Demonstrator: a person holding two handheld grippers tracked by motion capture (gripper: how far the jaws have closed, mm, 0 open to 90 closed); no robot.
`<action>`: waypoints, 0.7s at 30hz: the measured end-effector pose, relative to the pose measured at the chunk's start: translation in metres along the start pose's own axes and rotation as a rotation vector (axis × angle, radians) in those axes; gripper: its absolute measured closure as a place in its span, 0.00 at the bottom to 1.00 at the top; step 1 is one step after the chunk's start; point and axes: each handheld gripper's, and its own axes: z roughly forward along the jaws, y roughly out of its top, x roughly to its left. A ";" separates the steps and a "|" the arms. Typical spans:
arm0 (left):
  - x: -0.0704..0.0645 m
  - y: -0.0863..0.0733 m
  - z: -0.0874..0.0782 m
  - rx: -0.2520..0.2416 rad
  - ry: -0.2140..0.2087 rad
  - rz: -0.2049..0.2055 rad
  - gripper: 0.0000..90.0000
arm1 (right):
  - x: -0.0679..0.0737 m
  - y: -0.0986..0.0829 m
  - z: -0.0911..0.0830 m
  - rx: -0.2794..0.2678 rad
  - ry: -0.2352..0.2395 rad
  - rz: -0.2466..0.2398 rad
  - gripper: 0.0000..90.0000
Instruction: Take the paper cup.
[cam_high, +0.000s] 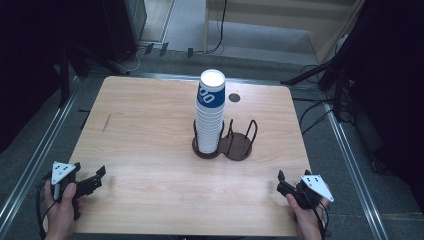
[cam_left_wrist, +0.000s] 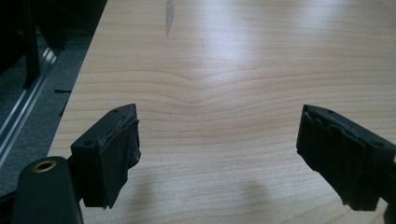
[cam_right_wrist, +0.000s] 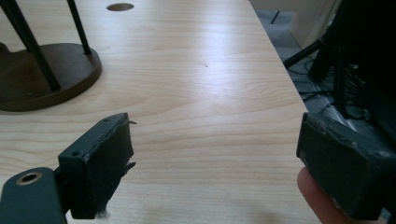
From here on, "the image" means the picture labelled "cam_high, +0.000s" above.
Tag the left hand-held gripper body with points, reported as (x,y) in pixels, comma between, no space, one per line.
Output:
(61,171)

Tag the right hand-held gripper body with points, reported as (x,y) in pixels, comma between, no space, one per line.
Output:
(315,188)

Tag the stack of blue-white paper cups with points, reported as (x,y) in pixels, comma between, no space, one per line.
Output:
(210,126)

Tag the person's right hand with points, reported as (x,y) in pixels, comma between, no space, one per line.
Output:
(306,221)

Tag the person's left hand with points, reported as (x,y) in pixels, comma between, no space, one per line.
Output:
(60,213)

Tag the dark round table grommet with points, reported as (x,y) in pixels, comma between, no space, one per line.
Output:
(234,97)

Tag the black metal stand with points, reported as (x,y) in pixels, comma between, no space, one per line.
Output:
(336,80)

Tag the dark cabinet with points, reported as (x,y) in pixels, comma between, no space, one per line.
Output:
(126,26)

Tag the light wooden platform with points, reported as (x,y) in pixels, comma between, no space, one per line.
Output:
(266,20)

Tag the metal floor rail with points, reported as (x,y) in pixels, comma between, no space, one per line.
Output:
(353,173)
(36,153)

